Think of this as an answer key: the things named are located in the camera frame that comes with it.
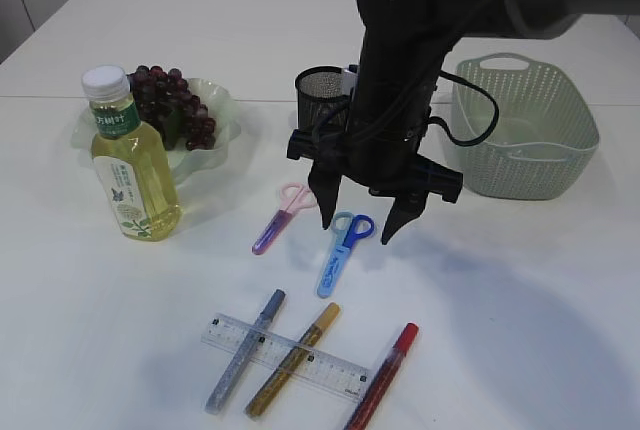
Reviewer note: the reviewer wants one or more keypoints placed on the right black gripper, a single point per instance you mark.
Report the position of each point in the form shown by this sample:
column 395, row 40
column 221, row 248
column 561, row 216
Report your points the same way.
column 387, row 120

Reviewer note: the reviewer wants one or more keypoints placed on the dark red grape bunch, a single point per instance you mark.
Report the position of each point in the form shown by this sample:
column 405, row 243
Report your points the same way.
column 165, row 101

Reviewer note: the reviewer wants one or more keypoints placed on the green tea bottle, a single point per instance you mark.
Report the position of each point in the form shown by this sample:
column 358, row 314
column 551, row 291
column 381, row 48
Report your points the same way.
column 129, row 158

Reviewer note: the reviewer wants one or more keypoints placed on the clear plastic sheet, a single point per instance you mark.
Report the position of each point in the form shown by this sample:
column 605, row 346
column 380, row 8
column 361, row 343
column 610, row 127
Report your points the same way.
column 520, row 139

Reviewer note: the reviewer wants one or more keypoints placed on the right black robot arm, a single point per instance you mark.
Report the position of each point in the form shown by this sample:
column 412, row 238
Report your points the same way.
column 443, row 23

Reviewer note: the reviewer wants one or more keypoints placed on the black mesh pen holder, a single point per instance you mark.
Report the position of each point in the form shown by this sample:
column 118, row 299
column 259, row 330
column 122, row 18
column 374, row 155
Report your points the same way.
column 322, row 91

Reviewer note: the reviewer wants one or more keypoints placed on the blue glitter pen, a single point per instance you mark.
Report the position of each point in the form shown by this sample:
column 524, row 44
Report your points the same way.
column 240, row 360

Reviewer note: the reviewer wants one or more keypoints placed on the gold glitter pen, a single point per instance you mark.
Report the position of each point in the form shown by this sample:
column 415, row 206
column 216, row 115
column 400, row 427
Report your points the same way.
column 282, row 374

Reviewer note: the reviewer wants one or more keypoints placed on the clear plastic ruler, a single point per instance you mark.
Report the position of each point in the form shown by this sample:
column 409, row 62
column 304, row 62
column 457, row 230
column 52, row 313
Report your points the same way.
column 318, row 368

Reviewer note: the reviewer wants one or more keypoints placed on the green wavy plastic plate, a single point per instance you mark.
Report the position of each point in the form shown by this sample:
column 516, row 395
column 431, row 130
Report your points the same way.
column 183, row 163

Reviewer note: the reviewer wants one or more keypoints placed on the green woven plastic basket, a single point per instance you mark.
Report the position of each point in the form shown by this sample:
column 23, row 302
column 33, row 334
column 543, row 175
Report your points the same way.
column 545, row 136

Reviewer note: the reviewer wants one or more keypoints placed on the red glitter pen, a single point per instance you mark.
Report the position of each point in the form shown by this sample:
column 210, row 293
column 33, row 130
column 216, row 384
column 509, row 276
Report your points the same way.
column 382, row 380

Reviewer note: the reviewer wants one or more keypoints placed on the blue capped scissors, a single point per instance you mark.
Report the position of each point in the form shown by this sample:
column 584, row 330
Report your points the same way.
column 349, row 229

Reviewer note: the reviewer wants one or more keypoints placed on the pink capped scissors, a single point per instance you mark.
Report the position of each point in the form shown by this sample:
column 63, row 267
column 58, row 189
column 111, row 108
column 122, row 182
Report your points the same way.
column 294, row 197

